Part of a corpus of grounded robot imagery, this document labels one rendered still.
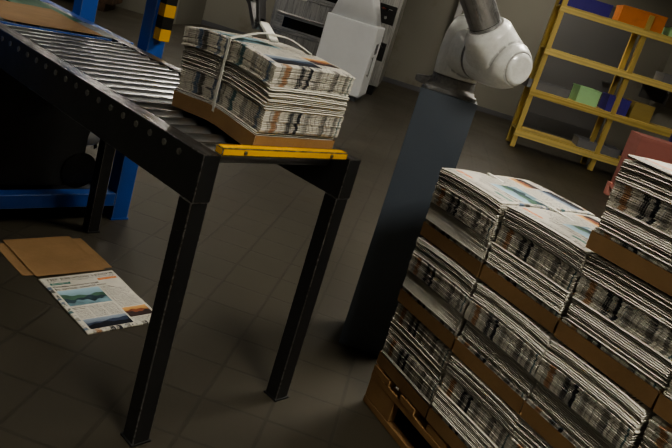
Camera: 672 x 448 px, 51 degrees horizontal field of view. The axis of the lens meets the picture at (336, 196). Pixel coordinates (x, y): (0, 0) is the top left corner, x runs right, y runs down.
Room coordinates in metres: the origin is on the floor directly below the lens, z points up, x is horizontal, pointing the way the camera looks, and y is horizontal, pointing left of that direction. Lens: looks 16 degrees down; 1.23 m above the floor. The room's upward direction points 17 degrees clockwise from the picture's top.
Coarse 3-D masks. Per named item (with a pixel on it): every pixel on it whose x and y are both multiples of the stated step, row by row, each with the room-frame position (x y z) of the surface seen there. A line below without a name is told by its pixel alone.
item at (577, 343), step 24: (432, 240) 2.01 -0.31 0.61; (480, 264) 1.83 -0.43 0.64; (504, 288) 1.74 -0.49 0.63; (528, 312) 1.66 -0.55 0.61; (456, 336) 1.82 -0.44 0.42; (576, 336) 1.53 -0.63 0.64; (384, 360) 2.03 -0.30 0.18; (480, 360) 1.73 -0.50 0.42; (600, 360) 1.46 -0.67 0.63; (408, 384) 1.92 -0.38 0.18; (504, 384) 1.64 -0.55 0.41; (624, 384) 1.40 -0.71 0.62; (648, 384) 1.36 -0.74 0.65; (528, 408) 1.56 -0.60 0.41; (552, 432) 1.49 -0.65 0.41
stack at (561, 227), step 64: (448, 192) 2.01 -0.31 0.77; (512, 192) 1.99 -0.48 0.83; (448, 256) 1.95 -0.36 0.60; (512, 256) 1.75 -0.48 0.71; (576, 256) 1.60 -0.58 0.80; (448, 320) 1.86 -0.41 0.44; (512, 320) 1.69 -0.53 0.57; (576, 320) 1.54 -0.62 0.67; (640, 320) 1.43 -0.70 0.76; (384, 384) 2.00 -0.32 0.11; (448, 384) 1.80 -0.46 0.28; (512, 384) 1.63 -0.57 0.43; (576, 384) 1.48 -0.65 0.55
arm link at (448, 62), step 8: (464, 16) 2.45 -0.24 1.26; (456, 24) 2.45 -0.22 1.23; (464, 24) 2.43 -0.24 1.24; (448, 32) 2.46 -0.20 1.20; (456, 32) 2.43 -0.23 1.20; (464, 32) 2.41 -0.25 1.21; (448, 40) 2.45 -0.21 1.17; (456, 40) 2.41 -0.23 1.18; (464, 40) 2.39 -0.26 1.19; (440, 48) 2.48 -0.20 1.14; (448, 48) 2.44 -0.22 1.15; (456, 48) 2.40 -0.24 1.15; (440, 56) 2.46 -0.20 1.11; (448, 56) 2.42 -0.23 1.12; (456, 56) 2.39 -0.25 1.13; (440, 64) 2.45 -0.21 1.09; (448, 64) 2.42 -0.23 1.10; (456, 64) 2.39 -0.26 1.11; (440, 72) 2.44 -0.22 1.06; (448, 72) 2.43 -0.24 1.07; (456, 72) 2.41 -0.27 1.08; (464, 72) 2.39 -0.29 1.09; (464, 80) 2.42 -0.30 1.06; (472, 80) 2.44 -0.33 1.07
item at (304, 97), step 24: (240, 48) 1.74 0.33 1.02; (264, 48) 1.79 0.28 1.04; (240, 72) 1.73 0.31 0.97; (264, 72) 1.68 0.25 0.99; (288, 72) 1.69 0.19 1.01; (312, 72) 1.75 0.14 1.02; (336, 72) 1.83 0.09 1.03; (240, 96) 1.72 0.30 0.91; (264, 96) 1.66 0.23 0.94; (288, 96) 1.70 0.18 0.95; (312, 96) 1.77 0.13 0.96; (336, 96) 1.83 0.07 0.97; (240, 120) 1.71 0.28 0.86; (264, 120) 1.66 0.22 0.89; (288, 120) 1.72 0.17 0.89; (312, 120) 1.79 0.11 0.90; (336, 120) 1.86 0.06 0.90
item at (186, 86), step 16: (192, 32) 1.87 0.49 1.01; (208, 32) 1.84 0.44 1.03; (224, 32) 1.93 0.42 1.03; (192, 48) 1.87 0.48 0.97; (208, 48) 1.82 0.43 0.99; (192, 64) 1.86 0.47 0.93; (208, 64) 1.82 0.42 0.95; (192, 80) 1.86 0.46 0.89; (208, 80) 1.81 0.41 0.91; (192, 96) 1.84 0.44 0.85; (208, 96) 1.80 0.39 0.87
